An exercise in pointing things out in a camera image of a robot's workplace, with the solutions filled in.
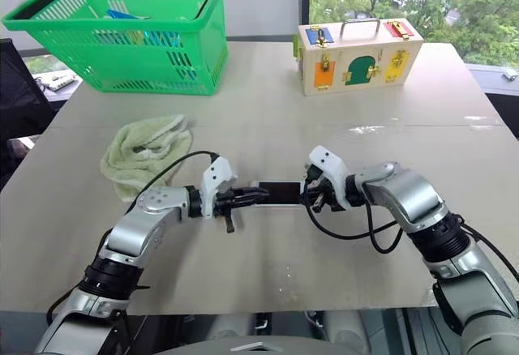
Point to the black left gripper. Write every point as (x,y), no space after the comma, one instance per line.
(224,205)

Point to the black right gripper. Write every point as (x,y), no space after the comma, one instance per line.
(330,197)

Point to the light green towel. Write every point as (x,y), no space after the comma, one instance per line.
(138,148)

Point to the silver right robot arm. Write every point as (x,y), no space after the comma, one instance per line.
(409,197)

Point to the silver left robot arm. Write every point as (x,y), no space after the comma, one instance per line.
(129,233)

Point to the wooden lock box toy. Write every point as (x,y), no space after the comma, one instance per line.
(357,69)

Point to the grey rounded shape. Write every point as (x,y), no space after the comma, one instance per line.
(346,330)

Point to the grey robot torso top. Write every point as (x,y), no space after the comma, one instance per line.
(259,347)

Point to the green plastic shopping basket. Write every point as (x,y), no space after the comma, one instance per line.
(121,63)

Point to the blue package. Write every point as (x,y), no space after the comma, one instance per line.
(121,16)

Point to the white flat desk item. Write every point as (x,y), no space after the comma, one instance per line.
(54,82)

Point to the black office chair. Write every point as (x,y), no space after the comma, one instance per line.
(20,108)

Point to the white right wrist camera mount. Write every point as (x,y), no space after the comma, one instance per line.
(330,164)

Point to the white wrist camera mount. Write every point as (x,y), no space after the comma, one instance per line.
(213,176)
(330,164)

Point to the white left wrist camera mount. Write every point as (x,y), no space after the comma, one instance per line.
(213,176)

